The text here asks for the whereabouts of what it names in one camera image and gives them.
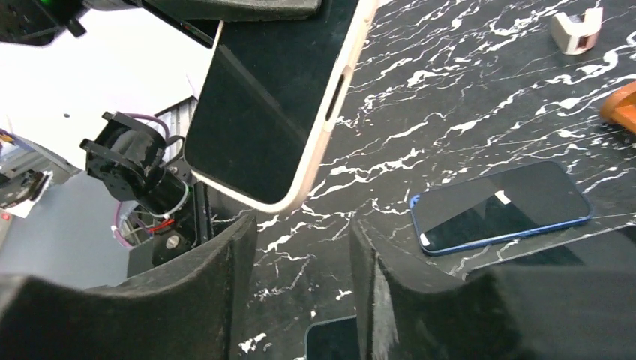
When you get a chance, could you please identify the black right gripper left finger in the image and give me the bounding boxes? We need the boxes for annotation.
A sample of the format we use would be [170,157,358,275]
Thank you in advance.
[1,215,258,359]

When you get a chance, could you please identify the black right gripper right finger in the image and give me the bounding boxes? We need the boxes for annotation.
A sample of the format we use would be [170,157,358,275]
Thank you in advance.
[349,221,635,359]

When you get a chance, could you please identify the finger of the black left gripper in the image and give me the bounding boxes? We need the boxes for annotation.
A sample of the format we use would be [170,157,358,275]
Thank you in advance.
[144,0,322,22]

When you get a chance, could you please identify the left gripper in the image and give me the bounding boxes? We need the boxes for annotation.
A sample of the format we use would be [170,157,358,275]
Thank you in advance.
[80,112,214,277]

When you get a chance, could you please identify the phone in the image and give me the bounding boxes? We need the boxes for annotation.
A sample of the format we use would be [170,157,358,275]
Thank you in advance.
[304,315,361,360]
[184,1,378,214]
[409,160,593,256]

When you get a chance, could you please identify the orange wooden shelf rack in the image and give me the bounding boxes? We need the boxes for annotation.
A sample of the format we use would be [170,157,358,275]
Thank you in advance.
[600,81,636,134]

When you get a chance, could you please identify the pink white stapler on table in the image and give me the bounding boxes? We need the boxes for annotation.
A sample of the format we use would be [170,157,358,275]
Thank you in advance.
[550,7,603,56]

